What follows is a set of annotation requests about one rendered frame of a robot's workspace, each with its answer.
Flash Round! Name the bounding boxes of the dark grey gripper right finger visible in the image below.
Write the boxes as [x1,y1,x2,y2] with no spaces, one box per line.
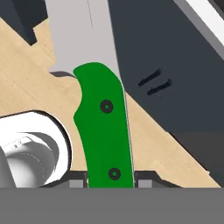
[133,171,184,189]

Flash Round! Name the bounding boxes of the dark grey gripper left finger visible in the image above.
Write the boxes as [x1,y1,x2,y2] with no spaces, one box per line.
[38,171,89,189]

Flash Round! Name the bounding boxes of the green-handled kitchen knife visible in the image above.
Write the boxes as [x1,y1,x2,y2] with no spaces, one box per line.
[45,0,136,189]

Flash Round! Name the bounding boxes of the white round object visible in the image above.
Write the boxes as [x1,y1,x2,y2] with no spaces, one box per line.
[0,109,73,189]

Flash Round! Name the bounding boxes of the dark grey cabinet front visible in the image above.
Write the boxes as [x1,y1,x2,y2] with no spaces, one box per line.
[107,0,224,188]

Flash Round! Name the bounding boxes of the dark grey cabinet block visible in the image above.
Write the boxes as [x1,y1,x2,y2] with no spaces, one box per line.
[0,0,49,46]

